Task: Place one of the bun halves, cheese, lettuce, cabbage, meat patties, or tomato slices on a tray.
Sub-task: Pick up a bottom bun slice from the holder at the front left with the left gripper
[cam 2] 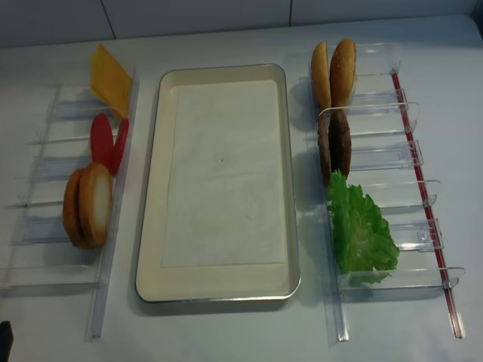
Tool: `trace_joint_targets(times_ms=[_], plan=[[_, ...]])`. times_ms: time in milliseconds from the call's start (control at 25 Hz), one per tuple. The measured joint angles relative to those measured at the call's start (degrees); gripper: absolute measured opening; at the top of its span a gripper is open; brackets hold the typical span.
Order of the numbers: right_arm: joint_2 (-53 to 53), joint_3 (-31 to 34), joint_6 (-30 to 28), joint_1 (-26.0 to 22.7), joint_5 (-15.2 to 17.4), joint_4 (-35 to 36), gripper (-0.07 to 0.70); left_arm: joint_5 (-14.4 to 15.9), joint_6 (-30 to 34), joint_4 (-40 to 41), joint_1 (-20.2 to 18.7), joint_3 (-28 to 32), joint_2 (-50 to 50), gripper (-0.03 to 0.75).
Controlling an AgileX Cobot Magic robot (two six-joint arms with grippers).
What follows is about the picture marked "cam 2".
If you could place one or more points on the bun bottom slice white face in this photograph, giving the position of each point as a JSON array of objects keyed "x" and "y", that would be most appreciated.
[{"x": 95, "y": 201}]

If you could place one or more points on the white paper tray liner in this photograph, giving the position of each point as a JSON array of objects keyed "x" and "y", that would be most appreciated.
[{"x": 225, "y": 193}]

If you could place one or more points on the clear acrylic food rack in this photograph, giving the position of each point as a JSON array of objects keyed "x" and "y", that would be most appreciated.
[
  {"x": 38, "y": 254},
  {"x": 387, "y": 163}
]

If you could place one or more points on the red tomato slice left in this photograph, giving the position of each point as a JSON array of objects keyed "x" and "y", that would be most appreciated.
[{"x": 101, "y": 139}]

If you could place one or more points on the cream rectangular metal tray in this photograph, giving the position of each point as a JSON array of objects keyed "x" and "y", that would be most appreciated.
[{"x": 212, "y": 283}]

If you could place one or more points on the brown meat patty left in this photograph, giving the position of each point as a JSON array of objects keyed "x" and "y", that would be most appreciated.
[{"x": 324, "y": 151}]

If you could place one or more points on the red tomato slice right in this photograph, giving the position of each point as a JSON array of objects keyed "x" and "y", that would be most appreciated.
[{"x": 119, "y": 147}]

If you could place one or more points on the yellow cheese slice behind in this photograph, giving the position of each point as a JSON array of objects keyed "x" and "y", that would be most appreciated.
[{"x": 94, "y": 74}]

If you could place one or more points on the red tomato slice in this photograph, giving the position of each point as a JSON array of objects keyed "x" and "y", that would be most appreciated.
[
  {"x": 119, "y": 147},
  {"x": 101, "y": 139}
]

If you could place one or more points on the bun top left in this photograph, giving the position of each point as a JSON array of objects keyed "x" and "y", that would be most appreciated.
[{"x": 320, "y": 75}]

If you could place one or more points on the brown meat patty right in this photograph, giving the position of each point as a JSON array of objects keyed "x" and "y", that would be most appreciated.
[{"x": 340, "y": 143}]

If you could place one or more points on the orange cheese slice front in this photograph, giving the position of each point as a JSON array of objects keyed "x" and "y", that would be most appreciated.
[{"x": 114, "y": 83}]

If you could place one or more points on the black object at corner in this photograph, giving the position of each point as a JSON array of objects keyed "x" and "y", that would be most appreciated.
[{"x": 6, "y": 340}]

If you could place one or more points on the brown meat patty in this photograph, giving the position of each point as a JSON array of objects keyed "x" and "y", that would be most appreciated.
[
  {"x": 324, "y": 151},
  {"x": 340, "y": 143}
]

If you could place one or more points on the bun bottom slice outer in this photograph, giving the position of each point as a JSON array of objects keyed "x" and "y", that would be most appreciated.
[{"x": 71, "y": 219}]

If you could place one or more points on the clear acrylic right food rack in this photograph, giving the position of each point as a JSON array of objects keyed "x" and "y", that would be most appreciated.
[{"x": 387, "y": 163}]

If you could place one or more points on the green lettuce leaf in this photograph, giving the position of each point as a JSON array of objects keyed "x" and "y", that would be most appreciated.
[{"x": 361, "y": 236}]

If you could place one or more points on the clear acrylic left food rack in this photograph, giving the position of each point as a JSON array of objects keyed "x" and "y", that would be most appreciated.
[{"x": 38, "y": 254}]

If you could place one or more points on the sesame bun top right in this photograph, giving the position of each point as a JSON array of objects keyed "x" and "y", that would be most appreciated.
[{"x": 342, "y": 72}]

